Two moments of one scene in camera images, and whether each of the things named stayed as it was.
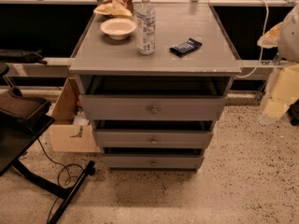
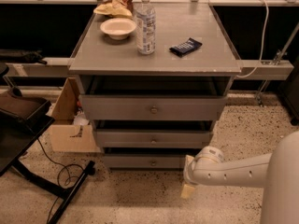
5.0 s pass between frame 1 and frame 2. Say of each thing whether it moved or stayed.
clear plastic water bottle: stayed
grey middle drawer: stayed
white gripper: moved
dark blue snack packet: stayed
